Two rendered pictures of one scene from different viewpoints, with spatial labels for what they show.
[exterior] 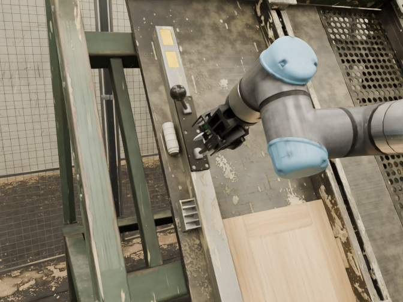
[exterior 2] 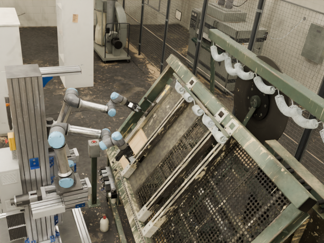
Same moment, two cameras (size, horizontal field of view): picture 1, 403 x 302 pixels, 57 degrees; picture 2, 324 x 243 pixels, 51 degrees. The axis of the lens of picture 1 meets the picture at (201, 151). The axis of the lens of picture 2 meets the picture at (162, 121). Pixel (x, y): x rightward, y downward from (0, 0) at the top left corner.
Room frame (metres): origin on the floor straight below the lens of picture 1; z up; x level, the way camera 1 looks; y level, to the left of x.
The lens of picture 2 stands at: (1.19, -3.06, 3.12)
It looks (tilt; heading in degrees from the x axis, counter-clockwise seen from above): 31 degrees down; 93
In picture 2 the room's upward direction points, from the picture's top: 7 degrees clockwise
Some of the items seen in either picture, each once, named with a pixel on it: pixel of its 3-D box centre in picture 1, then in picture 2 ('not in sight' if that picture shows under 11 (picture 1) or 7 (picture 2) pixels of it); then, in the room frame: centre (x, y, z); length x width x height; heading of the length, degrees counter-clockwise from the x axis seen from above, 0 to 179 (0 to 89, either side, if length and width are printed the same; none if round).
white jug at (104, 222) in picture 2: not in sight; (104, 222); (0.54, -0.39, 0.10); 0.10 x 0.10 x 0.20
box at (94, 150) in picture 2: not in sight; (94, 148); (0.31, -0.02, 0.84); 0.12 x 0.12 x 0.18; 25
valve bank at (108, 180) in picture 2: not in sight; (107, 183); (0.56, -0.38, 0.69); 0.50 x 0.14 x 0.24; 115
